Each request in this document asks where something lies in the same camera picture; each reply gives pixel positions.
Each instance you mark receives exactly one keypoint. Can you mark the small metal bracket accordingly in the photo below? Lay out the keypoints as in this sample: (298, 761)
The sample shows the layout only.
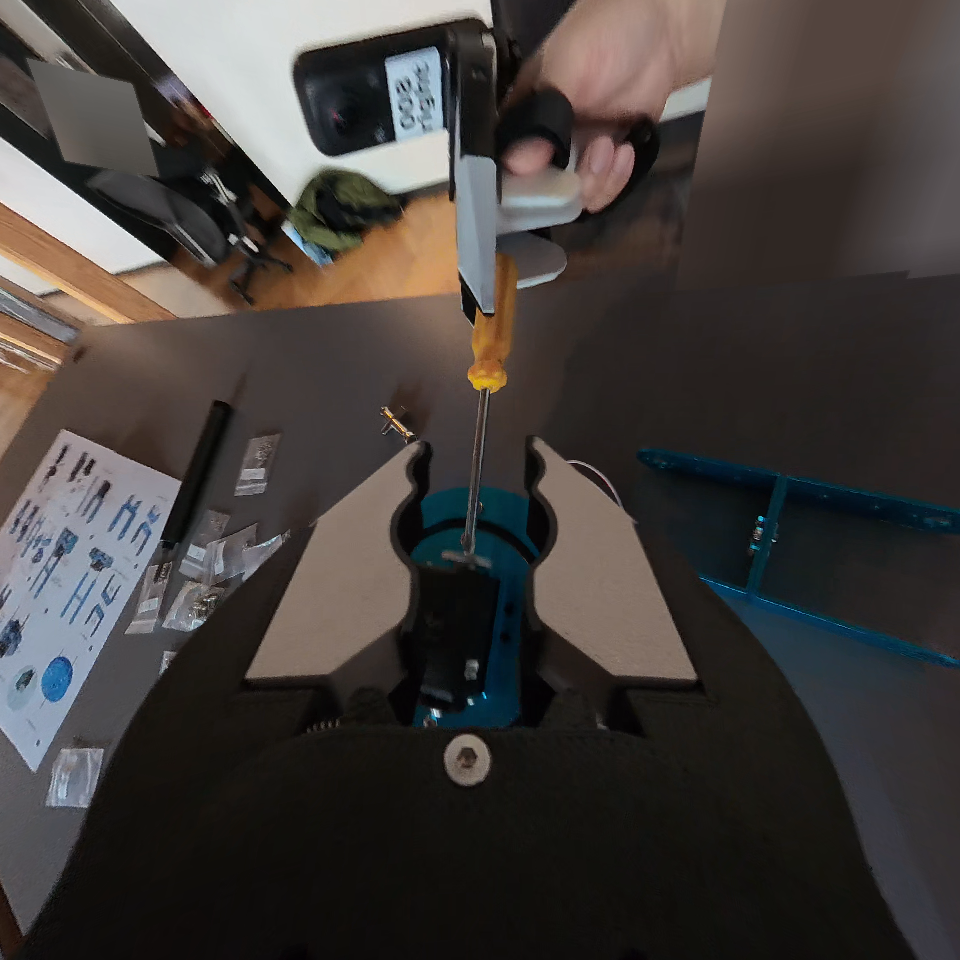
(397, 426)

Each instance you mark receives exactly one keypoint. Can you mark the pile of small screw bags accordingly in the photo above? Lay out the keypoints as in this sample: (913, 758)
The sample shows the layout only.
(199, 604)

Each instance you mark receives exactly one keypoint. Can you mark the black office chair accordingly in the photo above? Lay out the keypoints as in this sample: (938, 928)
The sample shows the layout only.
(172, 217)

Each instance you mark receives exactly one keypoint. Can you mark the green backpack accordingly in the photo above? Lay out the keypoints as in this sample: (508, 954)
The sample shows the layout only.
(337, 217)

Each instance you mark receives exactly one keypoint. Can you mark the blue metal frame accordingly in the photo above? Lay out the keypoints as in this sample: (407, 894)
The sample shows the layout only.
(825, 495)

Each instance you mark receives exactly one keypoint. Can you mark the black servo motor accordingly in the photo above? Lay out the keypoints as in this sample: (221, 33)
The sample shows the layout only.
(454, 622)

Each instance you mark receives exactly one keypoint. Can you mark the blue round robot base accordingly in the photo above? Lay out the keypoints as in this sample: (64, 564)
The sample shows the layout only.
(450, 506)

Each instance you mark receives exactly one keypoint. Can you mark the dark grey desk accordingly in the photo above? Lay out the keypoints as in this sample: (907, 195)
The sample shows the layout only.
(675, 375)

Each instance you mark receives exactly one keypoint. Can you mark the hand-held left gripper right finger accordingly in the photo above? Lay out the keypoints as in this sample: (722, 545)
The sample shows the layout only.
(607, 600)

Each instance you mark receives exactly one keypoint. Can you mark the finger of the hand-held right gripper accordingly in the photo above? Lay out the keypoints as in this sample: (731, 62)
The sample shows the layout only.
(476, 225)
(541, 259)

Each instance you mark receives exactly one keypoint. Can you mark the printed instruction sheet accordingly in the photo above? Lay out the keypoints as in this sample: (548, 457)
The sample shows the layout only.
(75, 600)

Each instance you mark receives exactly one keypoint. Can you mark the black cylinder tool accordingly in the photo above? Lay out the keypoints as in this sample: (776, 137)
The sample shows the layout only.
(196, 472)

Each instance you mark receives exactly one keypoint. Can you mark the person's right hand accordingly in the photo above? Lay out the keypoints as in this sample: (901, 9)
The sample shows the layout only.
(630, 60)

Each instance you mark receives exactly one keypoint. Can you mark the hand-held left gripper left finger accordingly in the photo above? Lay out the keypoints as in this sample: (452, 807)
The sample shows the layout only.
(337, 600)

